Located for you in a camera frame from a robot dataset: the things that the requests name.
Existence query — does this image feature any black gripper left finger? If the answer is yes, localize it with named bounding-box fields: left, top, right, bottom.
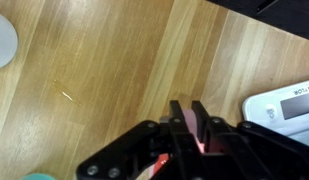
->
left=167, top=99, right=209, bottom=180

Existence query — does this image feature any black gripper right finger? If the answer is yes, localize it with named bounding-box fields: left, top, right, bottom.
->
left=191, top=99, right=272, bottom=180

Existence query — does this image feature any white kitchen scale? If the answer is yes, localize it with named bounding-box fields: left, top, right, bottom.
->
left=241, top=78, right=309, bottom=148

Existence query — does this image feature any pink cup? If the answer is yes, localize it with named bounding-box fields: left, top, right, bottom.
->
left=180, top=108, right=209, bottom=155

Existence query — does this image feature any teal plastic cup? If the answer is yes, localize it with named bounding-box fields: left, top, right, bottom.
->
left=19, top=172, right=58, bottom=180

